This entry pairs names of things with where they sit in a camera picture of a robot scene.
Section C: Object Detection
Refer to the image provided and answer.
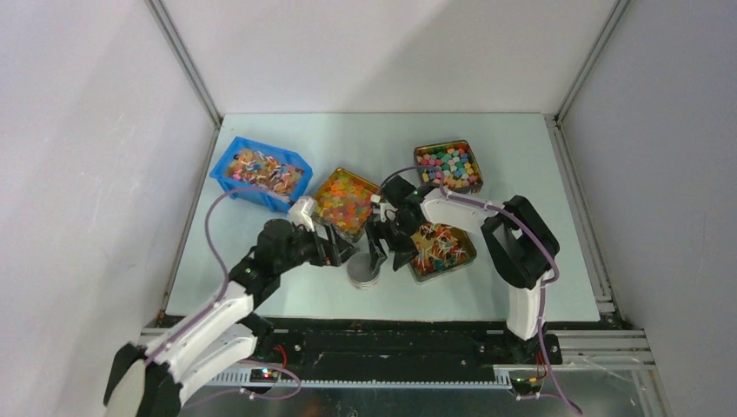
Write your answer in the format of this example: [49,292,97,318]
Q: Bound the clear plastic jar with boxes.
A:
[348,270,378,289]

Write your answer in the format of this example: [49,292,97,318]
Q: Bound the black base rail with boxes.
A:
[243,314,562,384]

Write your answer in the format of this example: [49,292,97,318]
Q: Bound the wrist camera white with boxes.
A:
[370,194,388,222]
[287,195,317,232]

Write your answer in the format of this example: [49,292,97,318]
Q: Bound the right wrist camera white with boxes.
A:
[370,194,388,222]

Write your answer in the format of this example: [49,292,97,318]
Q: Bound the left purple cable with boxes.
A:
[143,185,301,401]

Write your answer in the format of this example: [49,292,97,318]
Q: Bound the white jar lid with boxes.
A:
[347,252,378,289]

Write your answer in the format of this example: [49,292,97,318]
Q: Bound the gold tin with lollipops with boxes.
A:
[409,223,477,284]

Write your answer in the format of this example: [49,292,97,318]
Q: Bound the gold tin orange gummies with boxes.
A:
[312,168,379,243]

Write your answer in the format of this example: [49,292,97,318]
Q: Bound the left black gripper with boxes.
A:
[276,220,359,274]

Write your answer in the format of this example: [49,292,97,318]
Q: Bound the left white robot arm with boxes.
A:
[103,219,358,416]

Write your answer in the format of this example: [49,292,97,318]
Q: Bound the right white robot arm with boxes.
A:
[364,175,560,363]

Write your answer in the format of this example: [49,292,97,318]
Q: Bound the blue plastic candy bin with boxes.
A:
[209,136,313,213]

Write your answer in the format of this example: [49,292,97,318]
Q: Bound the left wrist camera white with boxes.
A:
[287,195,317,232]

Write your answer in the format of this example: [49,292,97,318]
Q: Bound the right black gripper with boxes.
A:
[365,214,423,274]

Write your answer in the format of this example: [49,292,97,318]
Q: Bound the gold tin pastel candies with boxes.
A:
[414,140,483,194]

